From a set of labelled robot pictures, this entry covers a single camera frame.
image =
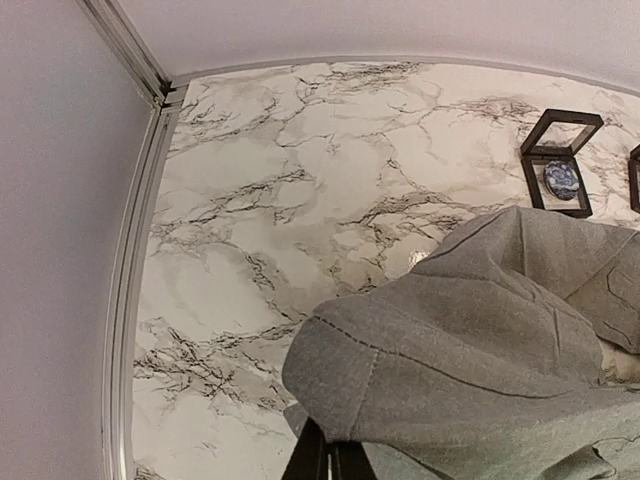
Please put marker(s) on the black display frame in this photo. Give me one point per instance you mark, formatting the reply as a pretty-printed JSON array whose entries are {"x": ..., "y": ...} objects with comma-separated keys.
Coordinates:
[
  {"x": 634, "y": 178},
  {"x": 549, "y": 161}
]

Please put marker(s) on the dark patterned round brooch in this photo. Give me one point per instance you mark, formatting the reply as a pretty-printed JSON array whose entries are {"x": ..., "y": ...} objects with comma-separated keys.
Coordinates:
[{"x": 561, "y": 180}]

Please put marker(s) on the left black display frame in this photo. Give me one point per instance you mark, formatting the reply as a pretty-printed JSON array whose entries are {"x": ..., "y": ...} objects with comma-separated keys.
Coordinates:
[{"x": 549, "y": 161}]

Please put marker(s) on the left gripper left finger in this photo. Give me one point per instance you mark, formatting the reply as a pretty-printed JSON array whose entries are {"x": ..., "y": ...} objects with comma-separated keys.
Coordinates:
[{"x": 309, "y": 459}]

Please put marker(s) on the grey button shirt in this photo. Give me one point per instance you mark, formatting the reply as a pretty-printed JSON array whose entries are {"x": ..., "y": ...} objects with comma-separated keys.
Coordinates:
[{"x": 510, "y": 352}]

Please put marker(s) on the middle black display frame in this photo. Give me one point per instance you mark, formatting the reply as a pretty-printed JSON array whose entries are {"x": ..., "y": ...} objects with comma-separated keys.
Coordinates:
[{"x": 634, "y": 178}]

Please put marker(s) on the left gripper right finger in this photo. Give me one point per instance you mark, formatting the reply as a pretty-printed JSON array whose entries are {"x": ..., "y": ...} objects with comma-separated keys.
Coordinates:
[{"x": 350, "y": 462}]

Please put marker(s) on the left aluminium frame post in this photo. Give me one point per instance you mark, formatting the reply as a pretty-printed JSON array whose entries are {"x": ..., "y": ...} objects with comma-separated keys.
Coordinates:
[{"x": 116, "y": 29}]

